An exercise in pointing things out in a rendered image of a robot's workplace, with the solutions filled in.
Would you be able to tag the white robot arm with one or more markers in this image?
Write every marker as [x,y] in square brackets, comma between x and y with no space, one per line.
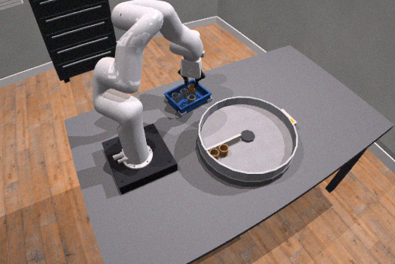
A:
[142,19]

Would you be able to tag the bronze bushing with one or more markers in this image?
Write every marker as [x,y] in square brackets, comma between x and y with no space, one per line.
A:
[216,152]
[223,150]
[191,89]

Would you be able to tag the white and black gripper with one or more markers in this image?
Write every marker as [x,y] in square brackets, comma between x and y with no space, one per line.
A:
[192,70]

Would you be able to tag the blue open-top crate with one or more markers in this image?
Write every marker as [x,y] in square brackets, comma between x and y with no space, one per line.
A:
[201,97]

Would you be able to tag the grey metal bushing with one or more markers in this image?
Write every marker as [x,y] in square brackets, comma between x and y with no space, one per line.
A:
[184,93]
[175,97]
[190,97]

